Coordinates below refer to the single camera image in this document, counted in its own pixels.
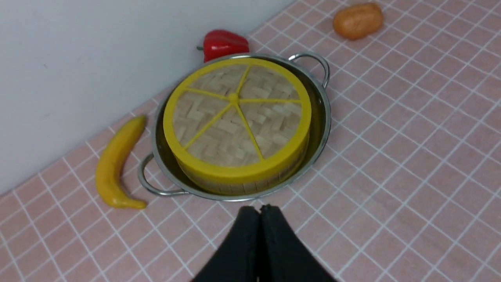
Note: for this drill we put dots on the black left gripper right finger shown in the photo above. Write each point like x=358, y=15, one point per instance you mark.
x=281, y=256

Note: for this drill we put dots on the orange brown potato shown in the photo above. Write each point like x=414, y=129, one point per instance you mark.
x=358, y=21

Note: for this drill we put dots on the red bell pepper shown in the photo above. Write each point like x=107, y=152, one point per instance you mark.
x=219, y=43

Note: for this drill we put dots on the yellow bamboo steamer basket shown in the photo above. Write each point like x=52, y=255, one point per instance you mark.
x=243, y=163

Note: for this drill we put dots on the yellow woven bamboo steamer lid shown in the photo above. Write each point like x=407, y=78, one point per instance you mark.
x=251, y=96

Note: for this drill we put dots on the pink checked tablecloth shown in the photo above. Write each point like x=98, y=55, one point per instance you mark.
x=406, y=190

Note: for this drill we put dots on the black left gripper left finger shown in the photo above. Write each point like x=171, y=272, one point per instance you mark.
x=235, y=259

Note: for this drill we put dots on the yellow plastic banana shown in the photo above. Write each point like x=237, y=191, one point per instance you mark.
x=111, y=162

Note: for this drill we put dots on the stainless steel pot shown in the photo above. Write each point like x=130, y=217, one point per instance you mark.
x=319, y=133

